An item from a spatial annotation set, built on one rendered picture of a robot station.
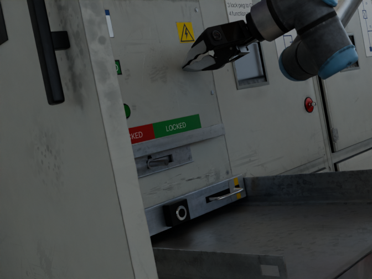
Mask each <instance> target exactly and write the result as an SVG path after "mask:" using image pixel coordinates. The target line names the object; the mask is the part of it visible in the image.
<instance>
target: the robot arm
mask: <svg viewBox="0 0 372 279"><path fill-rule="evenodd" d="M362 1H363V0H261V1H260V2H258V3H256V4H255V5H253V6H252V7H251V9H250V12H249V13H248V14H246V22H247V24H245V22H244V20H238V21H235V22H230V23H225V24H221V25H216V26H213V27H208V28H206V30H205V31H203V32H202V33H201V35H200V36H199V37H198V38H197V40H196V41H195V42H194V44H193V45H192V47H191V49H190V50H189V51H188V53H187V55H186V57H185V58H184V61H183V63H182V69H183V70H184V71H190V72H194V71H207V70H217V69H220V68H222V67H224V66H225V64H227V63H232V62H234V61H236V60H237V59H240V58H241V57H243V56H245V55H246V54H248V53H250V50H249V48H248V45H250V44H252V43H253V42H255V41H257V40H258V41H260V42H262V41H264V40H266V41H268V42H271V41H273V40H275V39H277V38H279V37H280V36H282V35H284V34H286V33H288V32H289V31H291V30H293V29H295V30H296V32H297V33H298V34H297V36H296V37H295V39H294V41H293V42H292V44H291V45H290V46H288V47H286V48H285V49H284V50H283V52H282V53H281V55H280V57H279V61H278V63H279V67H280V71H281V73H282V74H283V75H284V76H285V77H286V78H288V79H289V80H292V81H305V80H308V79H309V78H311V77H314V76H316V75H318V76H319V77H321V79H323V80H325V79H327V78H329V77H331V76H332V75H334V74H336V73H338V72H340V71H341V70H343V69H345V68H347V67H348V66H350V65H352V64H354V63H356V62H357V60H358V55H357V53H356V50H355V46H354V45H353V44H352V42H351V41H350V39H349V37H348V35H347V33H346V31H345V27H346V26H347V24H348V23H349V21H350V20H351V18H352V16H353V15H354V13H355V12H356V10H357V9H358V7H359V6H360V4H361V2H362ZM212 50H213V51H214V55H213V56H212V55H206V56H204V57H203V58H202V60H200V61H195V62H194V63H192V65H190V63H191V62H192V61H193V60H195V59H197V57H198V56H199V55H201V54H205V53H207V52H208V51H212ZM246 50H247V51H246ZM236 55H238V56H237V57H235V58H233V59H231V58H232V57H234V56H236ZM215 57H217V58H215ZM229 59H231V60H229Z"/></svg>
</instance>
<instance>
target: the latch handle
mask: <svg viewBox="0 0 372 279"><path fill-rule="evenodd" d="M243 191H244V189H243V188H234V192H232V193H229V194H227V195H223V196H221V197H213V198H208V201H213V200H222V199H225V198H228V197H230V196H233V195H235V194H238V193H240V192H243Z"/></svg>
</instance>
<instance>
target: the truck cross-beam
mask: <svg viewBox="0 0 372 279"><path fill-rule="evenodd" d="M233 178H237V179H238V183H239V184H238V185H235V188H243V189H244V191H243V192H240V194H241V198H244V197H246V192H245V186H244V180H243V177H242V174H237V175H233V177H230V178H228V179H224V180H222V181H219V182H216V183H214V184H211V185H208V186H206V187H202V188H200V189H197V190H194V191H192V192H189V193H186V194H183V195H180V196H178V197H175V198H172V199H169V200H166V201H163V202H161V203H158V204H155V205H153V206H149V207H147V208H145V209H144V210H145V213H146V219H147V224H148V229H149V235H150V236H152V235H155V234H157V233H160V232H162V231H165V230H167V229H169V228H172V227H167V225H166V220H165V216H164V211H163V205H164V204H168V203H170V202H173V201H176V200H178V199H187V202H188V208H189V213H190V219H194V218H196V217H198V216H201V215H203V214H205V213H208V212H210V211H212V210H215V209H217V208H220V207H222V206H224V205H227V204H229V203H232V200H231V197H228V198H225V199H222V200H213V201H208V198H213V197H221V196H223V195H227V194H229V193H230V189H229V183H228V180H230V179H233ZM241 198H239V199H241ZM239 199H238V200H239Z"/></svg>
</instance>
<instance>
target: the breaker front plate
mask: <svg viewBox="0 0 372 279"><path fill-rule="evenodd" d="M103 4H104V9H105V10H109V12H110V18H111V23H112V29H113V34H114V38H110V39H111V44H112V50H113V55H114V58H115V60H119V61H120V66H121V71H122V75H118V80H119V83H120V89H121V94H122V99H123V103H124V104H127V105H128V106H129V108H130V110H131V114H130V116H129V118H127V124H128V128H132V127H137V126H143V125H147V124H151V123H156V122H162V121H166V120H172V119H175V118H181V117H186V116H191V115H196V114H199V117H200V123H201V128H205V127H209V126H211V125H217V124H221V123H222V120H221V114H220V109H219V104H218V98H217V94H216V88H215V83H214V77H213V72H212V70H207V71H194V72H190V71H184V70H183V69H182V63H183V61H184V58H185V57H186V55H187V53H188V51H189V50H190V49H191V47H192V45H193V44H194V42H191V43H180V39H179V34H178V28H177V23H183V22H191V23H192V27H193V33H194V38H195V41H196V40H197V38H198V37H199V36H200V35H201V33H202V32H203V31H204V25H203V20H202V14H201V10H200V4H199V0H103ZM198 129H200V128H198ZM194 130H197V129H194ZM190 131H193V130H190ZM185 132H188V131H185ZM181 133H184V132H181ZM176 134H179V133H176ZM176 134H173V135H176ZM170 136H172V135H170ZM164 137H167V136H164ZM160 138H163V137H160ZM155 139H158V138H155ZM155 139H151V140H155ZM151 140H149V141H151ZM143 142H146V141H143ZM139 143H142V142H139ZM134 144H137V143H134ZM132 145H133V144H132ZM150 155H151V157H152V158H151V159H155V158H159V157H163V156H167V155H171V159H172V162H169V164H168V165H167V166H159V167H154V168H153V169H149V168H147V162H146V161H148V160H149V159H148V156H150ZM135 164H136V169H137V174H138V180H139V185H140V189H141V194H142V199H143V205H144V208H147V207H149V206H153V205H155V204H158V203H161V202H164V201H166V200H169V199H172V198H175V197H178V196H180V195H183V194H186V193H189V192H192V191H194V190H197V189H200V188H202V187H206V186H208V185H211V184H214V183H216V182H219V181H222V180H224V179H228V178H230V177H232V172H231V167H230V161H229V156H228V150H227V146H226V141H225V135H221V136H217V137H213V138H210V139H205V140H202V141H198V142H194V143H190V144H186V145H183V146H179V147H176V148H171V149H167V150H164V151H160V152H156V153H152V154H148V155H145V156H142V157H137V158H135Z"/></svg>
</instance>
